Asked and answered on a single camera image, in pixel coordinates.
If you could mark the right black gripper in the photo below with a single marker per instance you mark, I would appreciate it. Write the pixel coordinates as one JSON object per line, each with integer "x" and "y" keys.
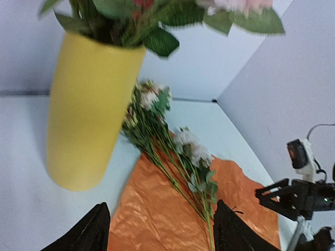
{"x": 293, "y": 200}

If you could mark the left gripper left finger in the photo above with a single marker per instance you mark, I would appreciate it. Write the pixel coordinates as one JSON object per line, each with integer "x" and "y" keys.
{"x": 89, "y": 233}

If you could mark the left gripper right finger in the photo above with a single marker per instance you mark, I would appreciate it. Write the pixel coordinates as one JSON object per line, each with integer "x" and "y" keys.
{"x": 231, "y": 233}

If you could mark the orange yellow wrapping paper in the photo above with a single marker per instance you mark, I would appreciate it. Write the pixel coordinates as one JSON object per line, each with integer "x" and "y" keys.
{"x": 158, "y": 211}

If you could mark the yellow ceramic vase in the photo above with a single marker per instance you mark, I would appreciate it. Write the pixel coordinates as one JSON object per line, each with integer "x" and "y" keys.
{"x": 91, "y": 90}

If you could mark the pink rose stem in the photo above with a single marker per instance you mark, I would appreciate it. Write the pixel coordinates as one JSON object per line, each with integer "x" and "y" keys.
{"x": 256, "y": 16}

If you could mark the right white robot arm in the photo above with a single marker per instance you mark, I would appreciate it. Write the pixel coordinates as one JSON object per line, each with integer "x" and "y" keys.
{"x": 305, "y": 239}

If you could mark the white and pink flowers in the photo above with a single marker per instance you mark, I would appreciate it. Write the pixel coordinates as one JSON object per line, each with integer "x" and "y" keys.
{"x": 128, "y": 24}

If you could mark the loose bouquet flower stems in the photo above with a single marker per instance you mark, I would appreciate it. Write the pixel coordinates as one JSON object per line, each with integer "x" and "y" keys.
{"x": 179, "y": 156}

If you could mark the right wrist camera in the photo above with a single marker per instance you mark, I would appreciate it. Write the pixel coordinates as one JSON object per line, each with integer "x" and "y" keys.
{"x": 302, "y": 158}

